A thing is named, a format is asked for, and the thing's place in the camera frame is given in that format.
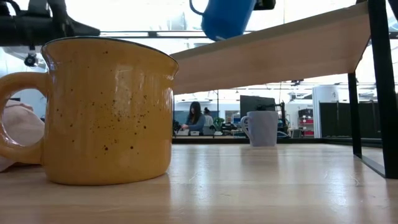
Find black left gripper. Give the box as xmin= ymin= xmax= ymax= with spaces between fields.
xmin=0 ymin=14 xmax=101 ymax=47

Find black round ceiling camera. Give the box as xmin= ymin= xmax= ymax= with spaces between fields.
xmin=24 ymin=45 xmax=39 ymax=68

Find green potted plant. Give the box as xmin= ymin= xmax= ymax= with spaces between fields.
xmin=213 ymin=117 xmax=225 ymax=132

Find white ceramic mug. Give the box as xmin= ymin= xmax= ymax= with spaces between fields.
xmin=240 ymin=110 xmax=279 ymax=147

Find yellow speckled enamel mug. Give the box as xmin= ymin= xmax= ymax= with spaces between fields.
xmin=0 ymin=36 xmax=180 ymax=186

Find blue mug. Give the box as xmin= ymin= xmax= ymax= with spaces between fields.
xmin=189 ymin=0 xmax=257 ymax=42

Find black computer monitor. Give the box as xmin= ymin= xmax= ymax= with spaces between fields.
xmin=239 ymin=95 xmax=277 ymax=119

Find black partition wall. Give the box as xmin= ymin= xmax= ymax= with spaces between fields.
xmin=319 ymin=101 xmax=382 ymax=139

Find black table edge rail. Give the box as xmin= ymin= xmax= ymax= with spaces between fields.
xmin=172 ymin=137 xmax=383 ymax=147

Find white pillar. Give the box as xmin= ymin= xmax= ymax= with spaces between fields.
xmin=312 ymin=85 xmax=340 ymax=139

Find person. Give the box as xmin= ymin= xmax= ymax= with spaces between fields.
xmin=202 ymin=107 xmax=215 ymax=136
xmin=181 ymin=101 xmax=206 ymax=136

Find wooden shelf black metal frame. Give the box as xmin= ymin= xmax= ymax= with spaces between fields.
xmin=170 ymin=0 xmax=398 ymax=180

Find rack with red bins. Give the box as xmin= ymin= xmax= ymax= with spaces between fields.
xmin=298 ymin=108 xmax=315 ymax=138

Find beige cloth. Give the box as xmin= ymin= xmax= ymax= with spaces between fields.
xmin=0 ymin=99 xmax=45 ymax=172

